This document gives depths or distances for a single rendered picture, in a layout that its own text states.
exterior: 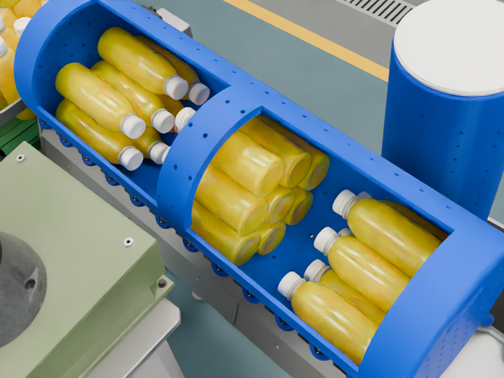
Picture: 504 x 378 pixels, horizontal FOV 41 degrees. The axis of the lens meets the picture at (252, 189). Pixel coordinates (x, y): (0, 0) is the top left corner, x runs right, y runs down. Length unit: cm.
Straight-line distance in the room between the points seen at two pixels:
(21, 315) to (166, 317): 20
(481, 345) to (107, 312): 60
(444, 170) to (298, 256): 45
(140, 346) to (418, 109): 74
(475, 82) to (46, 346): 89
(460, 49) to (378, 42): 155
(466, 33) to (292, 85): 141
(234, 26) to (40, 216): 221
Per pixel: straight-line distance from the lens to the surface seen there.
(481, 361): 116
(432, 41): 141
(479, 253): 89
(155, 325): 94
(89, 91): 125
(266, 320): 117
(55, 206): 93
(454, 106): 134
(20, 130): 158
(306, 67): 283
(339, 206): 103
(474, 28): 145
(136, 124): 120
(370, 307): 106
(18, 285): 83
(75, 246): 89
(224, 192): 105
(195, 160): 100
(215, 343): 217
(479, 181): 156
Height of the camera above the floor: 198
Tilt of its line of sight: 54 degrees down
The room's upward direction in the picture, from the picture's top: 9 degrees counter-clockwise
